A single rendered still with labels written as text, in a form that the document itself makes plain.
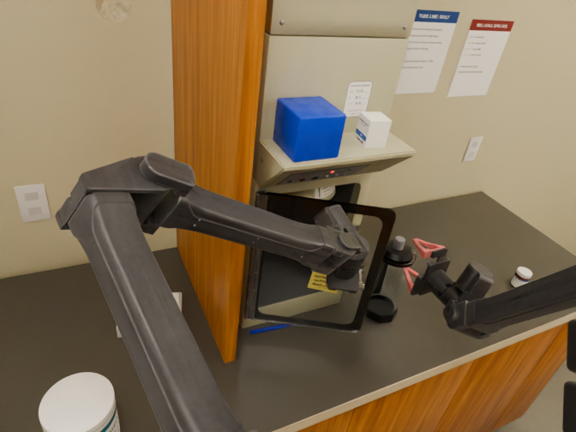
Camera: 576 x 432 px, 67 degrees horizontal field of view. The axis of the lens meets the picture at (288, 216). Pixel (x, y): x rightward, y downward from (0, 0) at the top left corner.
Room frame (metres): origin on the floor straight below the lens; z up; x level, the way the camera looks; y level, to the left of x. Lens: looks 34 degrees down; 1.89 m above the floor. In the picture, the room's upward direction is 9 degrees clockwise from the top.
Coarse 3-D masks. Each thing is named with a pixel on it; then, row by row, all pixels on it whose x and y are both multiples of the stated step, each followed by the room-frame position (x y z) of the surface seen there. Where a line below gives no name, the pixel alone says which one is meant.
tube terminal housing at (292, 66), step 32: (288, 64) 0.84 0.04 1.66; (320, 64) 0.87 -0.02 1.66; (352, 64) 0.91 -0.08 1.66; (384, 64) 0.95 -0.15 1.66; (288, 96) 0.84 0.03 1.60; (384, 96) 0.96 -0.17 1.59; (256, 128) 0.83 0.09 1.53; (352, 128) 0.93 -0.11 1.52; (256, 160) 0.82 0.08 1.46; (288, 192) 0.86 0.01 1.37; (352, 192) 0.99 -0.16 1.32
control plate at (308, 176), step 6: (342, 168) 0.81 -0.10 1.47; (348, 168) 0.83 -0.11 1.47; (354, 168) 0.84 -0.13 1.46; (360, 168) 0.86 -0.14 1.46; (294, 174) 0.76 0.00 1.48; (300, 174) 0.77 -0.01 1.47; (306, 174) 0.78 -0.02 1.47; (312, 174) 0.79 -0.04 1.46; (318, 174) 0.81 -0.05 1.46; (324, 174) 0.82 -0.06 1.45; (330, 174) 0.84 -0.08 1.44; (336, 174) 0.85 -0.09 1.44; (342, 174) 0.87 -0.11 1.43; (348, 174) 0.88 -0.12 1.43; (288, 180) 0.79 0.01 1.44; (294, 180) 0.80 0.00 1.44; (306, 180) 0.83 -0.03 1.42; (312, 180) 0.85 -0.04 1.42
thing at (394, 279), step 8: (384, 256) 0.94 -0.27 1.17; (416, 256) 0.96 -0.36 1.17; (384, 264) 0.94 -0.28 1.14; (400, 264) 0.91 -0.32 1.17; (384, 272) 0.93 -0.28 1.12; (392, 272) 0.92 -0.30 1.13; (400, 272) 0.92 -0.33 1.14; (376, 280) 0.94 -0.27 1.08; (384, 280) 0.93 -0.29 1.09; (392, 280) 0.92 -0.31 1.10; (400, 280) 0.93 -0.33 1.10; (376, 288) 0.93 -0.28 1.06; (384, 288) 0.92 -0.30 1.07; (392, 288) 0.92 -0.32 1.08; (400, 288) 0.93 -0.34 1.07; (376, 296) 0.93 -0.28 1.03; (384, 296) 0.92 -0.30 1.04; (392, 296) 0.92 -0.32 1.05; (376, 304) 0.92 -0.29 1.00; (384, 304) 0.92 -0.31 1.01; (392, 304) 0.92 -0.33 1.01; (376, 312) 0.92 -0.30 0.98; (384, 312) 0.92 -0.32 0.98; (392, 312) 0.92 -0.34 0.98
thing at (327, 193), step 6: (294, 192) 0.92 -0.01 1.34; (300, 192) 0.91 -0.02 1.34; (306, 192) 0.92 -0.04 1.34; (312, 192) 0.92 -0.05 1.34; (318, 192) 0.93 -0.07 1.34; (324, 192) 0.94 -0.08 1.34; (330, 192) 0.95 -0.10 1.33; (318, 198) 0.92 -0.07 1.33; (324, 198) 0.93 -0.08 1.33; (330, 198) 0.95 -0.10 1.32
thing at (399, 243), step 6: (390, 240) 1.00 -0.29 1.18; (396, 240) 0.96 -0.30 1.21; (402, 240) 0.96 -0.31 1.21; (390, 246) 0.97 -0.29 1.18; (396, 246) 0.96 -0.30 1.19; (402, 246) 0.96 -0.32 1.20; (408, 246) 0.98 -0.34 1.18; (390, 252) 0.94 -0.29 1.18; (396, 252) 0.95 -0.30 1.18; (402, 252) 0.95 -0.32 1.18; (408, 252) 0.95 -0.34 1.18; (390, 258) 0.93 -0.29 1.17; (396, 258) 0.93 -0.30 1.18; (402, 258) 0.93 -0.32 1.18; (408, 258) 0.94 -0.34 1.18
